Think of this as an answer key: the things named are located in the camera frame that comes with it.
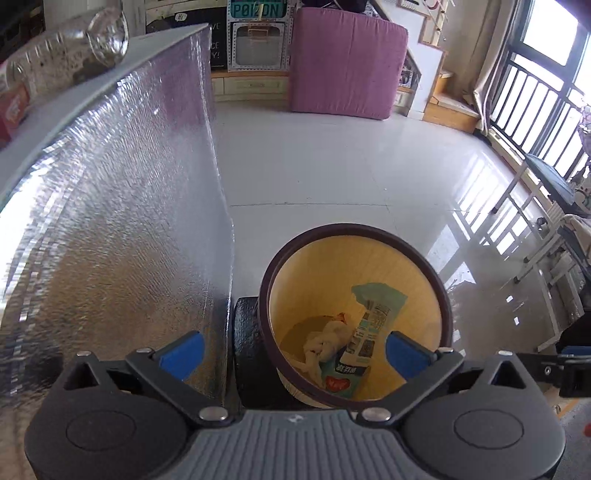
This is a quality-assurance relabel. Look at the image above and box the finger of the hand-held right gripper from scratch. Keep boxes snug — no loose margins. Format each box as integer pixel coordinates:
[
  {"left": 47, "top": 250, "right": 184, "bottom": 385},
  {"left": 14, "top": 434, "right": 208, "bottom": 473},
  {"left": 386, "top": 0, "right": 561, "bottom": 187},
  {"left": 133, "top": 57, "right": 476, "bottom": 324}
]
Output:
[{"left": 538, "top": 347, "right": 591, "bottom": 398}]

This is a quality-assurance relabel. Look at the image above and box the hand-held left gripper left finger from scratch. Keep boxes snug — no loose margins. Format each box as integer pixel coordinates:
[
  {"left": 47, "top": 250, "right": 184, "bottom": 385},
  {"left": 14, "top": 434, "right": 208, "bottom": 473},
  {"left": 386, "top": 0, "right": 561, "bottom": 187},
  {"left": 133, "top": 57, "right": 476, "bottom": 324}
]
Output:
[{"left": 62, "top": 330, "right": 235, "bottom": 428}]

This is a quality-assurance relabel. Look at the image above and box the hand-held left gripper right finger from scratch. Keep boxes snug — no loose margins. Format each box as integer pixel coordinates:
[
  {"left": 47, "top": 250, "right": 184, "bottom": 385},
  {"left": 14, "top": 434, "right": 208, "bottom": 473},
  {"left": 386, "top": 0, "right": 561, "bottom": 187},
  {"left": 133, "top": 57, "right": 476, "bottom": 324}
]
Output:
[{"left": 356, "top": 330, "right": 530, "bottom": 428}]

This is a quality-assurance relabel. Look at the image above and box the wooden bin with dark rim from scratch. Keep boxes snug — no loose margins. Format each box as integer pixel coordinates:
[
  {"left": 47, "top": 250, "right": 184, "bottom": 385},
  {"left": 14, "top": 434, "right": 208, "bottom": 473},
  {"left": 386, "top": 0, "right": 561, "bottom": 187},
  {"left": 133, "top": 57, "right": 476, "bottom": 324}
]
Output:
[{"left": 257, "top": 224, "right": 454, "bottom": 411}]

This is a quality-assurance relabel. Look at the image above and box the green snack packet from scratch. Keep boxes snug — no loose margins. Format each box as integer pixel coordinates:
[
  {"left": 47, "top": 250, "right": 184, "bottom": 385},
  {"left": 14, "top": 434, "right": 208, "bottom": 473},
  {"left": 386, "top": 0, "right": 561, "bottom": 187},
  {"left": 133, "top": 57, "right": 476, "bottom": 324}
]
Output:
[{"left": 318, "top": 282, "right": 409, "bottom": 398}]

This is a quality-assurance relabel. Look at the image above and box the black plastic bag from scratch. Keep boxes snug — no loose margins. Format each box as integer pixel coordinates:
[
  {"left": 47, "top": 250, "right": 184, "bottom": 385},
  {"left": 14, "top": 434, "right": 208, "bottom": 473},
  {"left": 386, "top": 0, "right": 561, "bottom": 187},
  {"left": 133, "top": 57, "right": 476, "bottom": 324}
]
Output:
[{"left": 232, "top": 296, "right": 283, "bottom": 410}]

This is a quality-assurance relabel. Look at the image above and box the small crumpled tissue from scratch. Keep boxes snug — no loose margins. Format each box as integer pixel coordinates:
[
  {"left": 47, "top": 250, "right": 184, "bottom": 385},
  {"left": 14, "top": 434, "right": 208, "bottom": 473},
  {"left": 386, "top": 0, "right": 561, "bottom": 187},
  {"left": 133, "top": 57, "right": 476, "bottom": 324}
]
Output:
[{"left": 295, "top": 318, "right": 352, "bottom": 385}]

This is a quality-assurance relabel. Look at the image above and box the white metal rack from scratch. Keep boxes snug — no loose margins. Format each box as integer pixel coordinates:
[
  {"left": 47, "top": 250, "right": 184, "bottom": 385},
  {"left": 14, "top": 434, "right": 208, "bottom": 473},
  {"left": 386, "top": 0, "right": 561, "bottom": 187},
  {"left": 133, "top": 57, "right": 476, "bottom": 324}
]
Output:
[{"left": 512, "top": 203, "right": 591, "bottom": 354}]

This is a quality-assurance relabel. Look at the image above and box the dark blue seat chair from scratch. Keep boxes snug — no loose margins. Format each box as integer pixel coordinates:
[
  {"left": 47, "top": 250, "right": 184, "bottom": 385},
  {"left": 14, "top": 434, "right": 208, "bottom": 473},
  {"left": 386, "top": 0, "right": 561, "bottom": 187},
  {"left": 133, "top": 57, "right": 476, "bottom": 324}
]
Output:
[{"left": 492, "top": 154, "right": 581, "bottom": 216}]

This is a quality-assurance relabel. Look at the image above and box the wooden step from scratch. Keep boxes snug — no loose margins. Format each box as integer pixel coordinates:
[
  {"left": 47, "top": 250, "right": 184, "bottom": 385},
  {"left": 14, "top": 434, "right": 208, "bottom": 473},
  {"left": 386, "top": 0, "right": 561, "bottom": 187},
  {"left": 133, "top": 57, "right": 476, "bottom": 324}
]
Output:
[{"left": 422, "top": 69, "right": 481, "bottom": 135}]

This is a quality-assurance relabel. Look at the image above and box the black window railing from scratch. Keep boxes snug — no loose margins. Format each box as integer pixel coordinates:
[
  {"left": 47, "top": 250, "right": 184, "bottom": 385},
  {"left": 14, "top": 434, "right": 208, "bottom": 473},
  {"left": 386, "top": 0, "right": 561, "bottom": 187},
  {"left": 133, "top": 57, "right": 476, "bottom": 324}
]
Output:
[{"left": 488, "top": 46, "right": 591, "bottom": 185}]

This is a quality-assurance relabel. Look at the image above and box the cream low cabinet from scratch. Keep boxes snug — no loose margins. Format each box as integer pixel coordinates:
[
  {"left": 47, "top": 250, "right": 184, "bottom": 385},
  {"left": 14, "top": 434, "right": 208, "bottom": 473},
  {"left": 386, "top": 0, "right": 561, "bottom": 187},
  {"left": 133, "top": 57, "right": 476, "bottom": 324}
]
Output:
[{"left": 210, "top": 69, "right": 291, "bottom": 103}]

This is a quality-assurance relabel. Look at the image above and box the red box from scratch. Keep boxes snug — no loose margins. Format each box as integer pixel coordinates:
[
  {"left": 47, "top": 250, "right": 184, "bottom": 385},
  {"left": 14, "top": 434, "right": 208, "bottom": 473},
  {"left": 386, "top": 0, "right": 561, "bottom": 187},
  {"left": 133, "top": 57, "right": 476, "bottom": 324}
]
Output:
[{"left": 0, "top": 84, "right": 31, "bottom": 149}]

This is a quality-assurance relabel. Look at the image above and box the pink cushion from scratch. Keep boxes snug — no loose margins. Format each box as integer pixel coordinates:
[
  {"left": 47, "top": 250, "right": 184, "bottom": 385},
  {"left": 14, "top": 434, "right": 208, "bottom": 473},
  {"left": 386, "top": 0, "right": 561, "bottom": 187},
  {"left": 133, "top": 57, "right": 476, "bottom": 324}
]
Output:
[{"left": 288, "top": 7, "right": 410, "bottom": 121}]

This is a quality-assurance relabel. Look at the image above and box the beige curtain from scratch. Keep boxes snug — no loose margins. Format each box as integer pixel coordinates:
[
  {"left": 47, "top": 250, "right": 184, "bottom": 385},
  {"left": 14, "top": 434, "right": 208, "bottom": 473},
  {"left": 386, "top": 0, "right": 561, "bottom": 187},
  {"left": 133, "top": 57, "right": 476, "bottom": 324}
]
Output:
[{"left": 462, "top": 0, "right": 528, "bottom": 137}]

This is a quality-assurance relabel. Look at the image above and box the clear plastic bottle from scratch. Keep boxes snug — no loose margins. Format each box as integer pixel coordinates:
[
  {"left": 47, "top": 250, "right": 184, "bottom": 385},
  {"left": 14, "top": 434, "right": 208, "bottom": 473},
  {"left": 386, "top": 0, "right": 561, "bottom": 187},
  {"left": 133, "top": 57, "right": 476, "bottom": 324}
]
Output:
[{"left": 8, "top": 0, "right": 130, "bottom": 99}]

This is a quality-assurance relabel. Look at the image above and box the black wall poster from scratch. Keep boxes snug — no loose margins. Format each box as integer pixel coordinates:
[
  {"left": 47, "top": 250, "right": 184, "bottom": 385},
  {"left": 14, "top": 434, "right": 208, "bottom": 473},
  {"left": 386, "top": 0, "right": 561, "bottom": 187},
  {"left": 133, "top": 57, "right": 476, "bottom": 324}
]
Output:
[{"left": 146, "top": 0, "right": 230, "bottom": 71}]

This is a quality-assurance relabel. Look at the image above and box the white perforated frame cabinet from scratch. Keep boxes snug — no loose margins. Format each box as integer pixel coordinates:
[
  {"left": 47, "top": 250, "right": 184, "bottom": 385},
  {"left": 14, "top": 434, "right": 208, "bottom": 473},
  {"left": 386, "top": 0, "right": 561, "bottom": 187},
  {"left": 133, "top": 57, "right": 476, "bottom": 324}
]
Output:
[{"left": 226, "top": 0, "right": 294, "bottom": 73}]

